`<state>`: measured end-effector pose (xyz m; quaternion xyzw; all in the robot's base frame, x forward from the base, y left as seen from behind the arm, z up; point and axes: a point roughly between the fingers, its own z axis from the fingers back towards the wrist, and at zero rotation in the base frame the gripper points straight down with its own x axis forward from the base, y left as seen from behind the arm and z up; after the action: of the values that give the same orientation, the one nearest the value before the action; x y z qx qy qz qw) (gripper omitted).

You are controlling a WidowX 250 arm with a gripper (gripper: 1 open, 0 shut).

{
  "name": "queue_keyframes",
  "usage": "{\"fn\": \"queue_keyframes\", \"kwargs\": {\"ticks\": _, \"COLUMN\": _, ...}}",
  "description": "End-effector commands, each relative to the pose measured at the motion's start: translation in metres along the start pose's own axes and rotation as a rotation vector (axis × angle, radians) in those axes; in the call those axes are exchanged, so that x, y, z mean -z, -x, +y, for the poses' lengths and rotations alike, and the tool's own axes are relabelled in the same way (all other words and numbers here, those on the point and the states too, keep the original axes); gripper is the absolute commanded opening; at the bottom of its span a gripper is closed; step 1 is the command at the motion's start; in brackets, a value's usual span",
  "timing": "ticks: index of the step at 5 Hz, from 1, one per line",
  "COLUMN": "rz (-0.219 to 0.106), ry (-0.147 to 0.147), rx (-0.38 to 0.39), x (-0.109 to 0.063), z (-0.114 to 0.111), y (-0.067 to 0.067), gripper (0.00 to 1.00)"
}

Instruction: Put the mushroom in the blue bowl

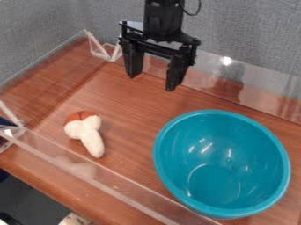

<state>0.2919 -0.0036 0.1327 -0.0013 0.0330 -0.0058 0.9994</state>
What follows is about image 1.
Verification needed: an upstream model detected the plush mushroom toy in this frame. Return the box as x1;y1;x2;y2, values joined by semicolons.
63;111;105;158

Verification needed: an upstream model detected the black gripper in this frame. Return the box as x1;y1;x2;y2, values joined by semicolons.
119;0;201;91

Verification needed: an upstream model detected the black cable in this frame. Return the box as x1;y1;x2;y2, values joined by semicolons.
176;0;202;17

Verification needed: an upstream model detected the clear acrylic front barrier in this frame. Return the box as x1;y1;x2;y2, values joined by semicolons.
0;128;221;225

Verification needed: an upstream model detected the clear acrylic back barrier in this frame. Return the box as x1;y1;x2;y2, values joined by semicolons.
117;43;301;124

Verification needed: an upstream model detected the clear acrylic left barrier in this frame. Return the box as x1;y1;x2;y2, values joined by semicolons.
0;29;89;87

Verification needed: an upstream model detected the clear acrylic corner bracket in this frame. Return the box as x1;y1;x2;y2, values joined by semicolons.
85;31;122;62

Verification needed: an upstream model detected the blue plastic bowl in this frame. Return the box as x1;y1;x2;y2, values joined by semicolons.
153;110;292;220

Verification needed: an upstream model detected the clear acrylic barrier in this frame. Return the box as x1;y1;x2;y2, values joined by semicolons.
0;128;221;225
0;29;89;87
117;43;301;124

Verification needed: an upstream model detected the clear acrylic left bracket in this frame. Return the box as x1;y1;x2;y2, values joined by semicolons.
0;100;24;154

